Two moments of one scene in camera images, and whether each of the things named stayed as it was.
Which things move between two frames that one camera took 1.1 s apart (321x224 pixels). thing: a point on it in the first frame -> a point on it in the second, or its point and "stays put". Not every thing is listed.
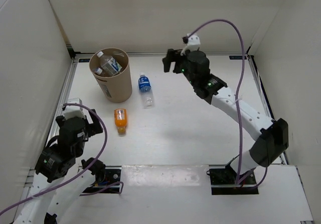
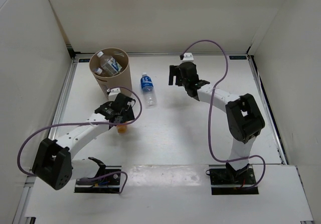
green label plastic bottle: (109, 64) stays put
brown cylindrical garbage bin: (112, 68) stays put
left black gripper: (96, 127) -> (128, 115)
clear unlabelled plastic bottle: (99, 71) stays put
